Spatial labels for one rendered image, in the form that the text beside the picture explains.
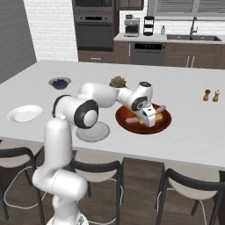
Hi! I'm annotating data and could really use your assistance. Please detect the dark sink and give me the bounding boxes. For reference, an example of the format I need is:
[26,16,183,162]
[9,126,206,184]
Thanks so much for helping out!
[166,33,222,42]

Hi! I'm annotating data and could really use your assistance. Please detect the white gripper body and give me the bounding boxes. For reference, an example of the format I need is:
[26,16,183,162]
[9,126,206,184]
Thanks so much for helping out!
[142,106,158,127]

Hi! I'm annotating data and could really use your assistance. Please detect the silver coffee machine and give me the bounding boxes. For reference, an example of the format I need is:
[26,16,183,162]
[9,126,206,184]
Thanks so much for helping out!
[123,13,141,38]

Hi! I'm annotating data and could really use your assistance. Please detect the grey plate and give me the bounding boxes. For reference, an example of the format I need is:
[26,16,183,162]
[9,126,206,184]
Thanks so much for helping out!
[76,120,111,143]

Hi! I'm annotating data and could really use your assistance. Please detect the window blinds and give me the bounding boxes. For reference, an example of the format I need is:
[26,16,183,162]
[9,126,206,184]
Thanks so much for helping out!
[147,0,225,18]

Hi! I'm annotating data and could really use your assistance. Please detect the black wall oven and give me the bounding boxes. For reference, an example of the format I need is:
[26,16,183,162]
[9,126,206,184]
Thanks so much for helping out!
[72,7,115,53]

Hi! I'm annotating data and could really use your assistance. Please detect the grey dishwasher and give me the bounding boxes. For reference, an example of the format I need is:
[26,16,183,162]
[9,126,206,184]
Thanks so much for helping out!
[131,41,167,67]

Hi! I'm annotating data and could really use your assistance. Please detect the black microwave oven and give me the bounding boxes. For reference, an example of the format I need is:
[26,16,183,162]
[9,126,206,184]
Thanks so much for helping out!
[71,0,114,9]

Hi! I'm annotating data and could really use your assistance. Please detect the potted succulent plant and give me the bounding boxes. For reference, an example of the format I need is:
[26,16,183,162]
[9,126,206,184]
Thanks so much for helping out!
[109,76,127,89]

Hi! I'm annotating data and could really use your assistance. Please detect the brown drawer under oven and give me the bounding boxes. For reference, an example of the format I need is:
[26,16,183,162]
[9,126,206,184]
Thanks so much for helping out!
[76,49,115,63]

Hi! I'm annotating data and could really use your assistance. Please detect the dark sink tap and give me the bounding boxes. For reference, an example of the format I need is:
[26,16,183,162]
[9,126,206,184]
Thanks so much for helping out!
[189,16,199,40]

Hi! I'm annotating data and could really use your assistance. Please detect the brown pepper shaker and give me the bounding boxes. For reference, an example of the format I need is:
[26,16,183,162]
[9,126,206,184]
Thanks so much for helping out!
[202,89,212,102]

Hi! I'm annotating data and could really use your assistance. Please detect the pink sausage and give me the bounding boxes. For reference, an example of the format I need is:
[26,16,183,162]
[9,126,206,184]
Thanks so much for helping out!
[154,105,167,113]
[125,117,140,124]

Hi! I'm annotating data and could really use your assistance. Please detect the brown base cupboards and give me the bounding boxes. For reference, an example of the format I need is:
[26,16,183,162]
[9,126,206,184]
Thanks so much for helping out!
[163,42,225,70]

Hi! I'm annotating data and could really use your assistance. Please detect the blue bowl of blueberries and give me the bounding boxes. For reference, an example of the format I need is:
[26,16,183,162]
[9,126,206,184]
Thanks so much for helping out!
[47,76,72,91]

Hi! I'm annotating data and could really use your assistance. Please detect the black frame stool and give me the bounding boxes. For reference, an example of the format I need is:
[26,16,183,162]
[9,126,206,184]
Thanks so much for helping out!
[64,159,124,225]
[155,168,225,225]
[0,146,46,225]

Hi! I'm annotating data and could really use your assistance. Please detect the white plate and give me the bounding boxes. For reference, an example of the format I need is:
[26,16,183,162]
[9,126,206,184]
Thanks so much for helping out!
[6,105,44,124]

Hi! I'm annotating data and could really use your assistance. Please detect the brown wall cupboard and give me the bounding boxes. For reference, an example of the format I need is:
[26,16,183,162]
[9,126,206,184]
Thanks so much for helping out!
[115,0,145,11]

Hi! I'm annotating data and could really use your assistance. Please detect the brown wooden bowl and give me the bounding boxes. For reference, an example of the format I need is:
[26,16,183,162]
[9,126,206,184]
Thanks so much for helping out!
[114,103,172,135]

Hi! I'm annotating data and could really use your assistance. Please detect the white-topped salt shaker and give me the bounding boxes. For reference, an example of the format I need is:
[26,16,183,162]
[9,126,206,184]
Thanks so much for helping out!
[212,90,221,103]

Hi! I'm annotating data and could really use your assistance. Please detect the brown narrow base cupboard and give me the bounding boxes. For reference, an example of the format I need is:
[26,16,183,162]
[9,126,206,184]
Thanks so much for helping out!
[112,40,133,65]

